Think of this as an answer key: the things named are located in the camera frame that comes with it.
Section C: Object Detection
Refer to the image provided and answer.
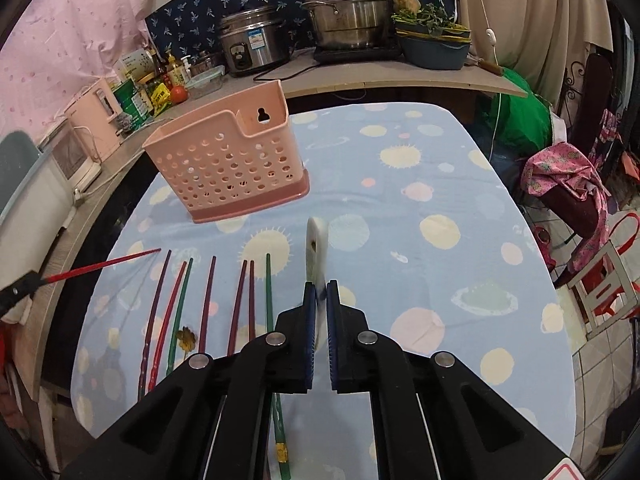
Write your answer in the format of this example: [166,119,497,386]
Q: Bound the beige curtain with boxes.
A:
[458,0,613,105]

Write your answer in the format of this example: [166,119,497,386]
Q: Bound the dark red chopstick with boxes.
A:
[247,260,256,341]

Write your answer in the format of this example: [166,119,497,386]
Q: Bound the stainless steel steamer pot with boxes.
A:
[302,0,393,50]

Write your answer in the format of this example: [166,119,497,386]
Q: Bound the navy leaf-print cloth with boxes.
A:
[144,0,457,66]

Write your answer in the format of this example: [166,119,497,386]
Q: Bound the blue spotted tablecloth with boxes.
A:
[70,103,575,450]

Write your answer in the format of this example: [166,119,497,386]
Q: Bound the maroon chopstick curved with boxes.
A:
[227,260,247,356]

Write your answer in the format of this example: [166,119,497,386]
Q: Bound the white cord with switch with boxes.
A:
[466,0,501,61]

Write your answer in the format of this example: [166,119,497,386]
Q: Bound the white green ceramic soup spoon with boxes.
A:
[306,217,329,292]

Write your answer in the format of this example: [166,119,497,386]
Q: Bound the green plastic bag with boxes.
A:
[475,68,552,157]

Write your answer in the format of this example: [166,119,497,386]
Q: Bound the silver rice cooker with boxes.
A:
[218,6,291,77]

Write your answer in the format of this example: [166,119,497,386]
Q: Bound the yellow condiment bottle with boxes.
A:
[166,50,189,87]

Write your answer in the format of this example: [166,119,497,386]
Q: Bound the bright red chopstick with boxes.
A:
[40,248,160,285]

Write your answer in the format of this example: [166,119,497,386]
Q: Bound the pink dotted curtain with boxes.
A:
[1,0,152,139]

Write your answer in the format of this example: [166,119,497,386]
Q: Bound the pink perforated utensil basket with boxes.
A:
[143,80,310,223]

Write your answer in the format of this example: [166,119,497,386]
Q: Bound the pink kettle appliance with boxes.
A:
[64,78,122,159]

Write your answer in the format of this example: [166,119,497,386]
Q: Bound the purple chopstick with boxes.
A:
[137,249,171,401]

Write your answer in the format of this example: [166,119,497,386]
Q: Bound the clear food container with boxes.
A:
[186,65,226,99]

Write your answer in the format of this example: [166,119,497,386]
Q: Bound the red white stool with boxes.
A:
[567,211,639,340]

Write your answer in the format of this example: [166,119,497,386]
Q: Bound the pink floral cloth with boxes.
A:
[521,142,610,274]

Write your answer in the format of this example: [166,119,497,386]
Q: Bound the small gold flower spoon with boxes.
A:
[176,326,196,360]

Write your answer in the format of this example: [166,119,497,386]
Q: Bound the blue basin with vegetables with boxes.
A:
[392,0,471,70]

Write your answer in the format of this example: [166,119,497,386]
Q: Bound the green chopstick gold band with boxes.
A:
[265,254,292,480]

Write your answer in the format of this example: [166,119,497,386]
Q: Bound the white blue storage bin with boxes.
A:
[0,129,76,291]

